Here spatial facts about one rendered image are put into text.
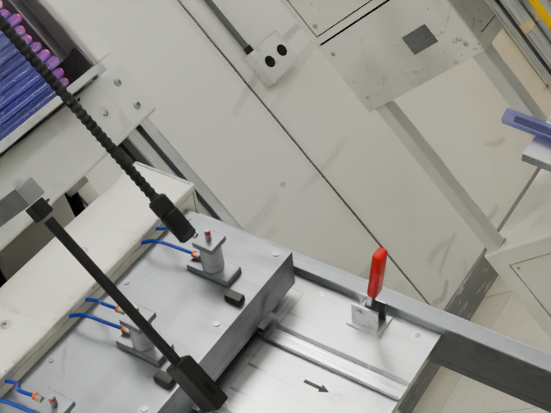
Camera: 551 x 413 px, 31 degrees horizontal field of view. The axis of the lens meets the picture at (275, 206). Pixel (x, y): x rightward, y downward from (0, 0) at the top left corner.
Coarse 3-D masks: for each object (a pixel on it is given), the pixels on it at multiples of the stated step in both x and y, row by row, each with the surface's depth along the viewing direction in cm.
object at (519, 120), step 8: (504, 112) 99; (512, 112) 98; (520, 112) 98; (504, 120) 98; (512, 120) 98; (520, 120) 98; (528, 120) 98; (536, 120) 97; (520, 128) 98; (528, 128) 97; (536, 128) 97; (544, 128) 97; (544, 136) 97
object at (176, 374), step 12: (180, 360) 71; (192, 360) 71; (168, 372) 72; (180, 372) 71; (192, 372) 71; (204, 372) 71; (180, 384) 72; (192, 384) 71; (204, 384) 71; (216, 384) 72; (192, 396) 72; (204, 396) 71; (216, 396) 71; (204, 408) 72; (216, 408) 71
